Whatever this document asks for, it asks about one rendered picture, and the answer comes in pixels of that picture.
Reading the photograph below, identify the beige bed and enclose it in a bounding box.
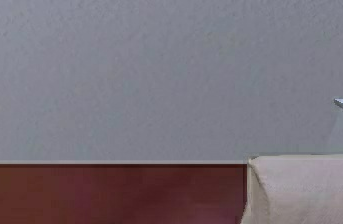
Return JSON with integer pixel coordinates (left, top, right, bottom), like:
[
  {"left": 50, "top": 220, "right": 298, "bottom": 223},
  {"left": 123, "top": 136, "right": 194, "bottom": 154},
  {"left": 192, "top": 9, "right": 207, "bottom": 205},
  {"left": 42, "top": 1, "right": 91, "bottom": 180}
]
[{"left": 240, "top": 153, "right": 343, "bottom": 224}]

